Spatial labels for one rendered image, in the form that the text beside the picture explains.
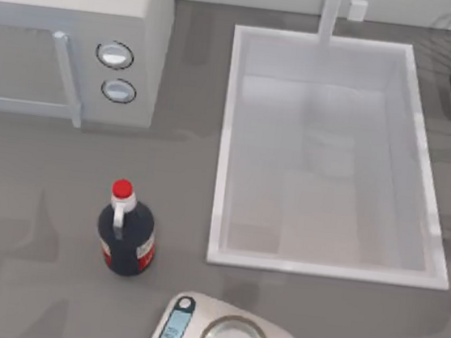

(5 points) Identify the white sink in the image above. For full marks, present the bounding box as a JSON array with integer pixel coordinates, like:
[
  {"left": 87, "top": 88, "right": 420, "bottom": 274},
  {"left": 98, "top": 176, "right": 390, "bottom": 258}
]
[{"left": 204, "top": 23, "right": 451, "bottom": 293}]

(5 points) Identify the dark bottle with red cap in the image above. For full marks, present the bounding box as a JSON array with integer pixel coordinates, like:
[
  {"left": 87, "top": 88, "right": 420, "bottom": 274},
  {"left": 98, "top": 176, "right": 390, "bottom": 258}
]
[{"left": 91, "top": 176, "right": 164, "bottom": 280}]

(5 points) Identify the small microwave knob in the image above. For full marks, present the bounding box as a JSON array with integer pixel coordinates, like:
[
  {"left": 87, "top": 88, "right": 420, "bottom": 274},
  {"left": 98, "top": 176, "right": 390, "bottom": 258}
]
[{"left": 99, "top": 76, "right": 139, "bottom": 106}]

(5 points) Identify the large microwave knob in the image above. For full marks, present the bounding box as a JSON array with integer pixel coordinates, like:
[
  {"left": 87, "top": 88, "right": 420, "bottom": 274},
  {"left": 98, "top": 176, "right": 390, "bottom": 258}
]
[{"left": 94, "top": 38, "right": 137, "bottom": 73}]

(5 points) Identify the white kitchen scale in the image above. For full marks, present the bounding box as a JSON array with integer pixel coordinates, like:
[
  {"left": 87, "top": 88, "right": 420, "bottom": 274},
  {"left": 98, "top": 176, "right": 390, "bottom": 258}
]
[{"left": 143, "top": 285, "right": 308, "bottom": 338}]

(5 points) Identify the tall white tap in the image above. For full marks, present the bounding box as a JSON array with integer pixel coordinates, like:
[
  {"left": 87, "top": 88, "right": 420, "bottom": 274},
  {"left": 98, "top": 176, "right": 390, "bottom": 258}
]
[{"left": 316, "top": 0, "right": 345, "bottom": 47}]

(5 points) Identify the microwave door handle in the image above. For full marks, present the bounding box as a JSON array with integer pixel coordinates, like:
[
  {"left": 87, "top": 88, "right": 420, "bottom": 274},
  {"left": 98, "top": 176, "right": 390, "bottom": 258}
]
[{"left": 42, "top": 29, "right": 92, "bottom": 130}]

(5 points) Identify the white wall socket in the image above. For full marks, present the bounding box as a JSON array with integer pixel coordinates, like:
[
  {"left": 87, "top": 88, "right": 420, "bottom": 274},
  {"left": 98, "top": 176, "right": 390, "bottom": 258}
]
[{"left": 347, "top": 0, "right": 369, "bottom": 24}]

